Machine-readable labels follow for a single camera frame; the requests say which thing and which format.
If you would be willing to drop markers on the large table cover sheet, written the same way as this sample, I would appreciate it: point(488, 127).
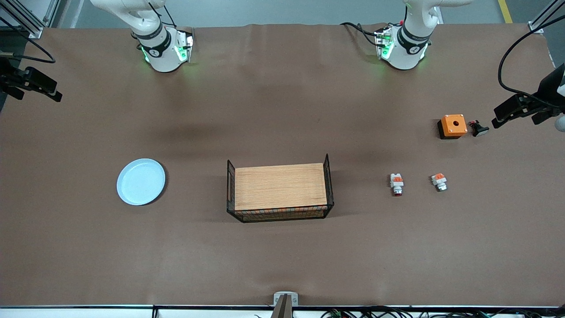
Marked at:
point(282, 110)

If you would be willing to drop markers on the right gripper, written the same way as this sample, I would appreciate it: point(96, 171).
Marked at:
point(9, 75)

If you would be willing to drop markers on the dark camera stand post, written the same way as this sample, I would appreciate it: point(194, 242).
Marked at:
point(282, 311)

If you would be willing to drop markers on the grey metal camera bracket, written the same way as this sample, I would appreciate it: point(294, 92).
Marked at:
point(276, 297)

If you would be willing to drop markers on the red push button switch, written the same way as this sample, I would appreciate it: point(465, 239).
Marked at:
point(397, 182)

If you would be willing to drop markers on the aluminium frame profile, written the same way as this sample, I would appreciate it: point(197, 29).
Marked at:
point(540, 21)
point(22, 20)

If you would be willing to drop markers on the black button cap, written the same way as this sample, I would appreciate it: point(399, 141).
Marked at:
point(479, 129)

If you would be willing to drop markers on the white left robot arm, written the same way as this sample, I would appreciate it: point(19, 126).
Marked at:
point(404, 57)

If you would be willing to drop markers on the white table edge rail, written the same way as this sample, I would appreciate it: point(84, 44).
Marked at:
point(66, 313)

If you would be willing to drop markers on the orange button enclosure box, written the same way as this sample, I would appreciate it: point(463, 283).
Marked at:
point(450, 129)

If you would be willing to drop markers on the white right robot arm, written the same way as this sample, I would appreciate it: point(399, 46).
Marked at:
point(163, 57)

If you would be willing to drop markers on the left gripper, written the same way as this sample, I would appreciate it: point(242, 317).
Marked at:
point(547, 91)

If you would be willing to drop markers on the silver push button switch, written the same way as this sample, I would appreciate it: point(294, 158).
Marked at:
point(439, 181)

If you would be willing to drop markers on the light blue round plate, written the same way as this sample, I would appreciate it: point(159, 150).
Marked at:
point(141, 182)

